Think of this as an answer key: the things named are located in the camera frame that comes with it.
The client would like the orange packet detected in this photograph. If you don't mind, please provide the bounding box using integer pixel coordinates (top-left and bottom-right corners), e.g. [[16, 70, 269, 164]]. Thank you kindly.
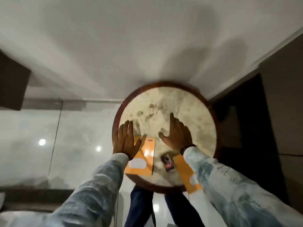
[[124, 136, 156, 178], [173, 154, 204, 194]]

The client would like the person's right hand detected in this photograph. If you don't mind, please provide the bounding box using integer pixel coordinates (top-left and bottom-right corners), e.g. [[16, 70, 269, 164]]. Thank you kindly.
[[158, 113, 196, 153]]

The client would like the person's leg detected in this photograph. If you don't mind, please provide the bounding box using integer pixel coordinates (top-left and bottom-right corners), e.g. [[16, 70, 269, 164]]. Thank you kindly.
[[164, 192, 205, 227], [124, 185, 155, 227]]

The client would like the person's right forearm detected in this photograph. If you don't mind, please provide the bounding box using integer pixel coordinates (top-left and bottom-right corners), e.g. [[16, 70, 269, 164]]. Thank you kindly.
[[183, 147, 303, 227]]

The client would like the person's left hand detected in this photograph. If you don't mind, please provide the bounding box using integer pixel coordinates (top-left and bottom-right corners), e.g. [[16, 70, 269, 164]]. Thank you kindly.
[[113, 120, 147, 161]]

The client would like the person's left leg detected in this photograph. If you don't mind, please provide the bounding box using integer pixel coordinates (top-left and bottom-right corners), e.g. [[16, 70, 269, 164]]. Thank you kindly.
[[124, 185, 155, 227]]

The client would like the dark wooden cabinet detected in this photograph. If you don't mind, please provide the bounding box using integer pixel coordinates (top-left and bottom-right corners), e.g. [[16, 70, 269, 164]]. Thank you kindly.
[[0, 50, 32, 111]]

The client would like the person's left forearm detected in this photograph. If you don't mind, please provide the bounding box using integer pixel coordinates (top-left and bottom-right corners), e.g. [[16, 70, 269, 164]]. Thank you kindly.
[[31, 153, 129, 227]]

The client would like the person's right leg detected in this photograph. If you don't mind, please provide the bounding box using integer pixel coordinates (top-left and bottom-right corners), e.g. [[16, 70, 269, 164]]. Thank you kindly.
[[164, 192, 205, 227]]

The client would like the dark wooden door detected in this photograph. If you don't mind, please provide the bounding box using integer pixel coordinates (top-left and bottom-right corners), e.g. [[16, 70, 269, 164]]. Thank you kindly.
[[211, 73, 290, 205]]

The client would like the black wristband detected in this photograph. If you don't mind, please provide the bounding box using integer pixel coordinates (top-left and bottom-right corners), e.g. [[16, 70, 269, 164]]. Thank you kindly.
[[180, 144, 197, 156]]

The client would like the round marble side table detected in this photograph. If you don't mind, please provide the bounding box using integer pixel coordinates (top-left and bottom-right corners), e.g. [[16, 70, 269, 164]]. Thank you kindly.
[[112, 81, 222, 194]]

